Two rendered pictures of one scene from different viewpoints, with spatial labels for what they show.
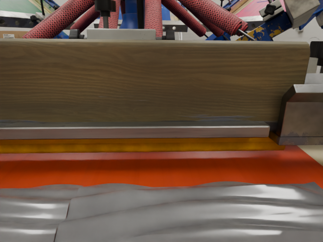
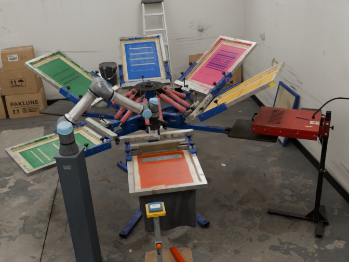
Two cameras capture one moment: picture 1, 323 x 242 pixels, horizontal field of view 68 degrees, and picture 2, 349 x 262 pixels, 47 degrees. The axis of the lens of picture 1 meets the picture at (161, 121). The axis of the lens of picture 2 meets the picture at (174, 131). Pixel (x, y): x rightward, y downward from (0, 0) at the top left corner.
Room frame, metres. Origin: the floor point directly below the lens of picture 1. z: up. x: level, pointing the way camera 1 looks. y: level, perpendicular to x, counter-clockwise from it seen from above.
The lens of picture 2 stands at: (-2.90, 0.13, 2.63)
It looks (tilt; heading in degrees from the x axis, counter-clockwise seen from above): 25 degrees down; 356
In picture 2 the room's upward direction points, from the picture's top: 3 degrees counter-clockwise
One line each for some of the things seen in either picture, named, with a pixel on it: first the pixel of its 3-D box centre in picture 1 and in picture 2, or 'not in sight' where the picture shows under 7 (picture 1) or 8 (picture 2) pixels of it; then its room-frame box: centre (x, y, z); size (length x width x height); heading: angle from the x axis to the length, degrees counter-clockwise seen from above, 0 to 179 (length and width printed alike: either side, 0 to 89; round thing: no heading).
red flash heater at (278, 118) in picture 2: not in sight; (289, 122); (0.39, -1.16, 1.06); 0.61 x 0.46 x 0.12; 63
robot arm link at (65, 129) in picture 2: not in sight; (65, 131); (-0.08, 0.77, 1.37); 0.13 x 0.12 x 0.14; 12
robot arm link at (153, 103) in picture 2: not in sight; (153, 105); (0.19, 0.08, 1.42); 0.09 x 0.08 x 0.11; 102
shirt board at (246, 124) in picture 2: not in sight; (212, 128); (0.73, -0.49, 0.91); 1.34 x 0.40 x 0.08; 63
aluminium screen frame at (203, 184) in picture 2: not in sight; (162, 164); (-0.01, 0.05, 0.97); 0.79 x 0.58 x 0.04; 3
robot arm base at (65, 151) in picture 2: not in sight; (68, 145); (-0.09, 0.77, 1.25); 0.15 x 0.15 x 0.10
